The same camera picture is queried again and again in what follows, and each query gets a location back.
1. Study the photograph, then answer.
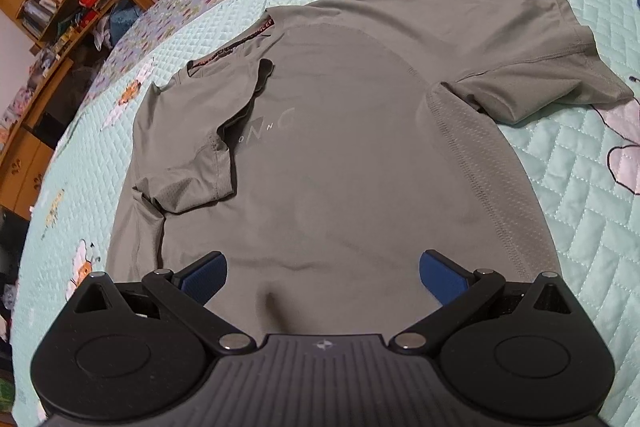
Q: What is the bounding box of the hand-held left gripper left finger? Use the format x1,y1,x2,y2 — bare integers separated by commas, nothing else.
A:
72,251,251,354

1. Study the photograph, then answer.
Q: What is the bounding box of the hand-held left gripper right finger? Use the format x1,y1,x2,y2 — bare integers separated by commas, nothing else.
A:
391,250,571,354

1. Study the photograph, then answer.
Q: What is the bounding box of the grey t-shirt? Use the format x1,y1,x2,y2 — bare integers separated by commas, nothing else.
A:
107,0,636,343

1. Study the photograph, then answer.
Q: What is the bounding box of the bee print quilted blanket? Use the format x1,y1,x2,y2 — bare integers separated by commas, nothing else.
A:
12,0,640,427

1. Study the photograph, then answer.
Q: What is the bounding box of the blue cloth bag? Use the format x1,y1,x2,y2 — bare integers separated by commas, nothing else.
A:
107,2,144,38

